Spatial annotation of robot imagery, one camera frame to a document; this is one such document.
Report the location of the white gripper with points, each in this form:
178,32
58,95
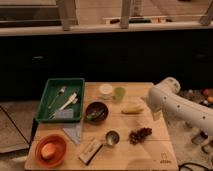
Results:
156,115

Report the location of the yellow banana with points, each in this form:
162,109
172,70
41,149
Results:
132,109

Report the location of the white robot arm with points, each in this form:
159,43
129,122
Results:
164,96

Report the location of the green plastic cup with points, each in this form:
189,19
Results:
119,93

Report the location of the small metal cup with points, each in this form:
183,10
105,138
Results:
112,138

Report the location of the bunch of dark grapes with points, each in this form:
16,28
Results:
138,136

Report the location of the spice bottle rack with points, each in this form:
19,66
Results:
202,136

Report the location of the dark brown bowl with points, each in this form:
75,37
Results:
96,106

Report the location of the green vegetable in bowl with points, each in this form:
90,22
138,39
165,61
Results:
94,115

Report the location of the wooden block with black edge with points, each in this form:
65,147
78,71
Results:
90,151

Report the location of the grey folded cloth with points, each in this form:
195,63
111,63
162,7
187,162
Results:
74,132

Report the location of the white plastic utensil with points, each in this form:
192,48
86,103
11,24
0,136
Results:
71,98

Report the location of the grey sponge in tray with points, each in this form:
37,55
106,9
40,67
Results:
64,114

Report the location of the green plastic tray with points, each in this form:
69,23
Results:
51,88

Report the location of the metal fork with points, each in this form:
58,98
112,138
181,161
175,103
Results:
60,92

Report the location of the orange plastic bowl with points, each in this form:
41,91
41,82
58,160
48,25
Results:
59,155

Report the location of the orange fruit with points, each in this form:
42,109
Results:
48,151

